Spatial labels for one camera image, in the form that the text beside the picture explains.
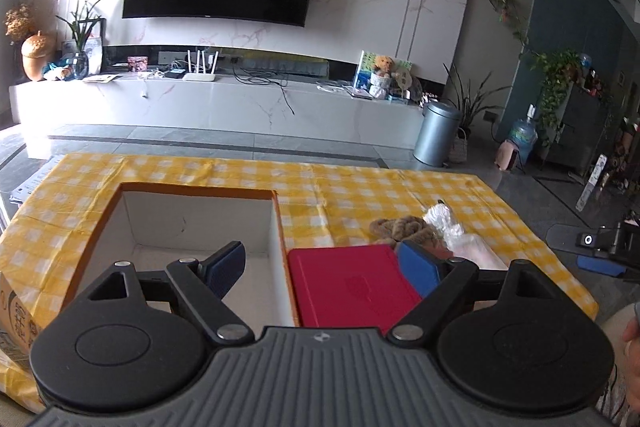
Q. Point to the hanging green vine plant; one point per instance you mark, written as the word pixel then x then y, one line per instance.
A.
pixel 502 2

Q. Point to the silver trash can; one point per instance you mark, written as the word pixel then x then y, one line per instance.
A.
pixel 436 137

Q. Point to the white plastic bag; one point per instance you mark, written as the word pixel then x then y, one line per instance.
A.
pixel 442 219

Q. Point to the white marble television cabinet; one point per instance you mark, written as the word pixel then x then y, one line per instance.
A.
pixel 225 109

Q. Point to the acorn shaped jar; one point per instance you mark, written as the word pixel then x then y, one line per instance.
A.
pixel 36 57

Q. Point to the long leaf potted plant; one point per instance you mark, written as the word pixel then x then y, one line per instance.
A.
pixel 472 102

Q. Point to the leafy pothos plant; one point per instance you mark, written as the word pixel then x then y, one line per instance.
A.
pixel 555 77

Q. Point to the white printed board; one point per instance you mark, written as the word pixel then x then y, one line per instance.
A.
pixel 592 179

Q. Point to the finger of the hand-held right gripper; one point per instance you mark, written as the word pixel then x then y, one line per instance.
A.
pixel 575 238
pixel 600 264

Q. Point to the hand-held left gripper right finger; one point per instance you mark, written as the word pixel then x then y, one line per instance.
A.
pixel 416 269

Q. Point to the dried flower bunch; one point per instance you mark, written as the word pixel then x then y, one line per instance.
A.
pixel 20 22

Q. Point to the small black box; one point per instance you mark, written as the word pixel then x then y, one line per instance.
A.
pixel 175 73

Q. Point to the red flat box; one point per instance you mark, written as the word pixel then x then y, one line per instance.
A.
pixel 345 287

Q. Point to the dark grey cabinet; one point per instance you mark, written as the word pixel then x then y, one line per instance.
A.
pixel 575 132

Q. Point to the person's leg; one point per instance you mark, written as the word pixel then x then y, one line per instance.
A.
pixel 620 372

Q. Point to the pink photo box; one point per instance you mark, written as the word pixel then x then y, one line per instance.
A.
pixel 138 64

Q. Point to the green plant in glass vase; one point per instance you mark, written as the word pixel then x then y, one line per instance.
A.
pixel 79 52

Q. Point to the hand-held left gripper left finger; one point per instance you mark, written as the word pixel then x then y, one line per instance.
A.
pixel 227 266

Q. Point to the white router with antennas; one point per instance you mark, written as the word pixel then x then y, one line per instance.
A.
pixel 199 76

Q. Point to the brown fluffy towel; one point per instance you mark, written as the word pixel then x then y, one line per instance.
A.
pixel 400 232

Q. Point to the cardboard box with white inside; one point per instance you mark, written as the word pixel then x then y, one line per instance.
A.
pixel 200 227

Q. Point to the round hand fan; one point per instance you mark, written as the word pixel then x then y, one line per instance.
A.
pixel 404 83

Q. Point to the woven basket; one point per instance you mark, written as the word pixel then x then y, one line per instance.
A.
pixel 457 149

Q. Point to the yellow checked tablecloth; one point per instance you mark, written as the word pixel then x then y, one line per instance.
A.
pixel 340 202

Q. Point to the colourful canvas painting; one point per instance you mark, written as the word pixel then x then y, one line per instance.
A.
pixel 364 69

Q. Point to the blue water bottle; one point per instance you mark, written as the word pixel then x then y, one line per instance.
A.
pixel 523 134

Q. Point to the black picture frame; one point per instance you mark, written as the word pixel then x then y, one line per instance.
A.
pixel 96 44

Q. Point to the pink small heater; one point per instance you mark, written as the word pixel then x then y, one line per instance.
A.
pixel 506 156

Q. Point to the stack of papers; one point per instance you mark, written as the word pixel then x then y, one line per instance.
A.
pixel 32 187

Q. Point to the teddy bear in pot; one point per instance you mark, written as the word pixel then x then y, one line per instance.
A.
pixel 382 74

